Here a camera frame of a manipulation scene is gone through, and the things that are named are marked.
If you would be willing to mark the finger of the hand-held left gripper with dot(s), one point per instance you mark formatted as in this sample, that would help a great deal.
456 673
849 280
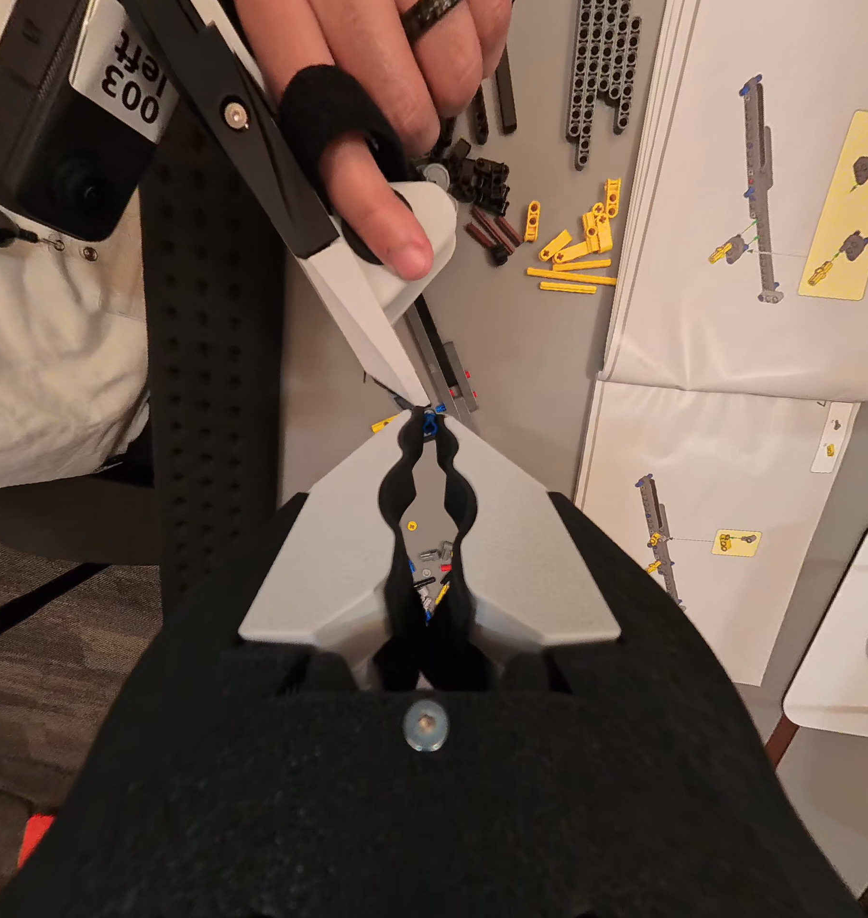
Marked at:
369 330

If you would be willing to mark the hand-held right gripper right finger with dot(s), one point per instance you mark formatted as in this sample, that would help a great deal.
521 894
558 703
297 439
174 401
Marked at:
541 574

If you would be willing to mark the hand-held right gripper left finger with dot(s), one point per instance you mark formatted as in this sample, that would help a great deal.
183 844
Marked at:
319 574

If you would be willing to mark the grey and black lego beam assembly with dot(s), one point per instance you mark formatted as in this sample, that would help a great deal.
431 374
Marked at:
452 373

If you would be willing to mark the pile of mixed small lego pieces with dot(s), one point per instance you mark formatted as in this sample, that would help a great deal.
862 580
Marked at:
434 559

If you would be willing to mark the blue lego pin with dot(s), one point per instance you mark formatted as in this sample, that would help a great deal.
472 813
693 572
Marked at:
428 427

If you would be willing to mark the yellow lego axle connector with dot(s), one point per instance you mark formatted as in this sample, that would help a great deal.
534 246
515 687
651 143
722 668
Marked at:
385 423

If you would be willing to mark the pile of black lego connectors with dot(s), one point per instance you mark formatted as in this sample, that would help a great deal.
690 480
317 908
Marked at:
484 179

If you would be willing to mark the pile of yellow lego pieces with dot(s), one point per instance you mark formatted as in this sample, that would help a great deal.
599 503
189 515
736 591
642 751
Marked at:
584 237

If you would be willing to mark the black lego beam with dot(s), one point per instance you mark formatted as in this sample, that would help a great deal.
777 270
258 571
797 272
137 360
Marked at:
480 115
505 93

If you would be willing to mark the lego instruction booklet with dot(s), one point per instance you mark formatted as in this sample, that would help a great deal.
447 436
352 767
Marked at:
728 358

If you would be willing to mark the row of dark grey lego beams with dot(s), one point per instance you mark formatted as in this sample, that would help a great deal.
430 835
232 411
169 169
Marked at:
602 72

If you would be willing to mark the person's left hand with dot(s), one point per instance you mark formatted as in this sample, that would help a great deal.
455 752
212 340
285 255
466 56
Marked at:
376 57

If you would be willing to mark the dark dotted surface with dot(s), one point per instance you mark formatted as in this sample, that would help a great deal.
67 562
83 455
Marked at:
211 358

